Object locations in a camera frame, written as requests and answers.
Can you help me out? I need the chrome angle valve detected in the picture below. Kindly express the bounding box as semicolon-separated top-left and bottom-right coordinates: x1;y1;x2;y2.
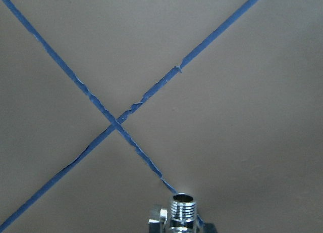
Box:
148;193;199;233

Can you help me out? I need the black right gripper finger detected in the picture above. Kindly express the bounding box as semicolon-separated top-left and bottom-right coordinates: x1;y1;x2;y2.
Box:
203;223;218;233

